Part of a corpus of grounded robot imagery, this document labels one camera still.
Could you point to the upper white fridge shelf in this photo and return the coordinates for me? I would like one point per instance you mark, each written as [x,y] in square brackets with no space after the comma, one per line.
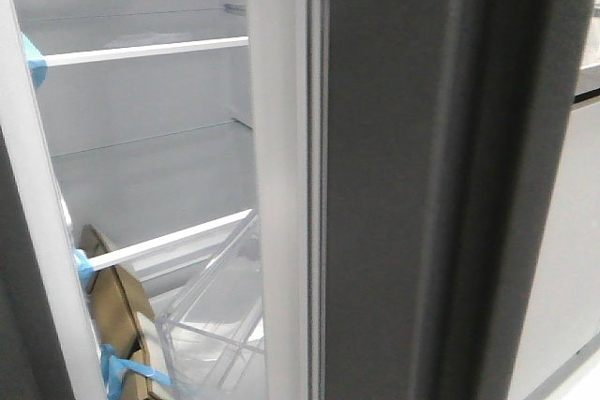
[76,58]

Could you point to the clear plastic fridge drawer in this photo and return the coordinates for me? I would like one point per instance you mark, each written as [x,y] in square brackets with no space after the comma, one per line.
[212,331]

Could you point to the white kitchen cabinet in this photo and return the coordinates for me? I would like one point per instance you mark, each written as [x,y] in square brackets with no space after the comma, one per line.
[563,311]

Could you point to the dark grey fridge door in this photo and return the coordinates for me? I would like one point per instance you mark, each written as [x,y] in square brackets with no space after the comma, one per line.
[21,274]
[406,153]

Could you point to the lower white fridge shelf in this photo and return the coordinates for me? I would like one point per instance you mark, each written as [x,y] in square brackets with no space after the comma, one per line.
[155,245]

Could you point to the middle blue tape piece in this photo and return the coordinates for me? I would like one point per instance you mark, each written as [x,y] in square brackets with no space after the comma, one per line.
[85,269]

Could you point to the lower blue tape strip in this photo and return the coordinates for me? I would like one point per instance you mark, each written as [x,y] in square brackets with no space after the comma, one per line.
[114,370]

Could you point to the grey stone countertop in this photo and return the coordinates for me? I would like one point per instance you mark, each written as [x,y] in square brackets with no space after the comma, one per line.
[588,82]

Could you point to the brown cardboard piece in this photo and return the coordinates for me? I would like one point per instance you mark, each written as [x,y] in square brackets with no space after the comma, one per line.
[124,318]

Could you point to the white fridge shelf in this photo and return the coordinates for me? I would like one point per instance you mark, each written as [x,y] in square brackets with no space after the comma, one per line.
[76,58]
[155,245]

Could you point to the upper blue tape piece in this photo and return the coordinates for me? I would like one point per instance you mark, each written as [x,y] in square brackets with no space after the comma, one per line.
[36,62]

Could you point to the blue tape piece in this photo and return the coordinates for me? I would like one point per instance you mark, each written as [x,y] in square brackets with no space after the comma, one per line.
[36,62]
[85,269]

